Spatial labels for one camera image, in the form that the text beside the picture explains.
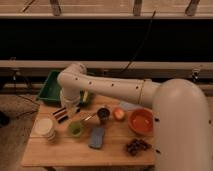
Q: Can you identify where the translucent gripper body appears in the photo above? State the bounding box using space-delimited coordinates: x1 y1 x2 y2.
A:
60 91 80 117

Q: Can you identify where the dark red board eraser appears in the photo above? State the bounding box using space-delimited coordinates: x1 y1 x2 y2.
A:
52 106 81 124

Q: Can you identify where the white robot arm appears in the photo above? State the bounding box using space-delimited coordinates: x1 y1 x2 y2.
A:
57 63 213 171

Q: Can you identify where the green plastic cup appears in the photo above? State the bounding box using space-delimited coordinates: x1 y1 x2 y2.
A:
68 121 84 138

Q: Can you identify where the dark metal cup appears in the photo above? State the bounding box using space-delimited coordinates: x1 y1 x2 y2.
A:
97 108 110 124

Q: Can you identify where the green plastic tray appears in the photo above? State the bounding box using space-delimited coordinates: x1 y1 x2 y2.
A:
36 69 94 106

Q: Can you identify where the wooden board table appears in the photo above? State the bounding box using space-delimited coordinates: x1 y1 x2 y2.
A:
21 95 155 167

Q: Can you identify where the blue sponge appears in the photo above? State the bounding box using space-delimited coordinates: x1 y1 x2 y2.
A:
88 127 105 149

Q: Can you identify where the orange apple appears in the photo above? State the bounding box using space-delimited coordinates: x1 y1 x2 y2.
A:
113 107 125 121

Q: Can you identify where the grey cloth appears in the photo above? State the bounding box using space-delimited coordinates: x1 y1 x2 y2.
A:
119 101 139 111

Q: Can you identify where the orange bowl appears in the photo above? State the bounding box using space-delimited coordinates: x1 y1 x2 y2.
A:
128 108 153 136

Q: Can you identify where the bunch of dark grapes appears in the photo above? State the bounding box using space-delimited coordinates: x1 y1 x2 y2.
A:
125 139 151 156

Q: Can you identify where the black power cable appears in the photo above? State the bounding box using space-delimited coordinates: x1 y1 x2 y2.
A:
119 10 157 76

